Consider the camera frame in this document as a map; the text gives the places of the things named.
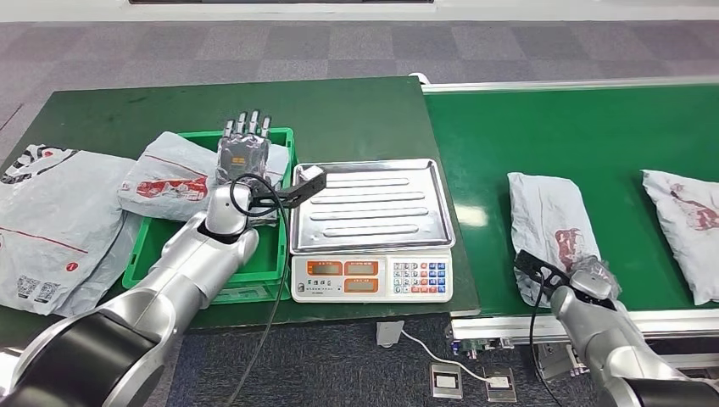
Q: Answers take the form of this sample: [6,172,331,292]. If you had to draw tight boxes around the large grey mailer QR codes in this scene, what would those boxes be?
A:
[0,144,139,317]

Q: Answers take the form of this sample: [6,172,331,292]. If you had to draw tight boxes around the green conveyor belt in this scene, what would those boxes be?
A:
[421,75,719,383]

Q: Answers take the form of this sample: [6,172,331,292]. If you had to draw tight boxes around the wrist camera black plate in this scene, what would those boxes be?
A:
[249,164,328,210]
[514,249,574,288]

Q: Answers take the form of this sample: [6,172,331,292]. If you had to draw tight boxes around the white power adapter block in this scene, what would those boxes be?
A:
[375,320,405,349]

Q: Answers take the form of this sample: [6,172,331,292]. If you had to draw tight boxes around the white scale with steel tray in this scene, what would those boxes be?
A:
[290,158,456,304]

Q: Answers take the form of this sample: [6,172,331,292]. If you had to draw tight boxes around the green plastic crate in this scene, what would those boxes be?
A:
[122,127,296,305]

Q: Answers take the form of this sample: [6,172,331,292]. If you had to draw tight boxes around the right wrist camera black plate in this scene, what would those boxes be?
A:
[514,249,574,288]

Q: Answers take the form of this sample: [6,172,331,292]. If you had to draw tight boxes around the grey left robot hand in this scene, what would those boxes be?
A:
[215,109,275,195]

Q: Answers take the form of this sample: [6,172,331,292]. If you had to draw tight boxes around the silver floor socket with plug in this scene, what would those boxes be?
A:
[483,366,519,404]

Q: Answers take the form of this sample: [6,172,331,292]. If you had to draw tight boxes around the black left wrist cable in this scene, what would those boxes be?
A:
[227,172,292,407]

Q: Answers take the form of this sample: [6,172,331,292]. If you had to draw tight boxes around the grey parcel bag red print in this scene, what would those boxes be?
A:
[507,171,605,309]
[116,131,290,226]
[642,169,719,307]

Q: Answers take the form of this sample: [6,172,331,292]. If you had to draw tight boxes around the white power cable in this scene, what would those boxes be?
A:
[399,330,495,386]

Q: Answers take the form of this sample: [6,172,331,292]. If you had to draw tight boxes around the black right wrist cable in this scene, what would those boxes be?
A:
[528,272,555,407]

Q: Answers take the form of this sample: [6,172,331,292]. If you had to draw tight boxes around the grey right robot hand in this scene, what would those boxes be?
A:
[567,255,621,302]

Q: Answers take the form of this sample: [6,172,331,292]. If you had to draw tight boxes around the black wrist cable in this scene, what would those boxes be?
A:
[528,272,555,407]
[227,172,292,407]

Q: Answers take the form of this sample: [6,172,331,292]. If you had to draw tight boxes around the left wrist camera black plate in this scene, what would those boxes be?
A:
[249,164,328,210]

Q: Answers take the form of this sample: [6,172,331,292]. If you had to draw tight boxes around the conveyor control electronics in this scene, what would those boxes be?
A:
[449,336,507,360]

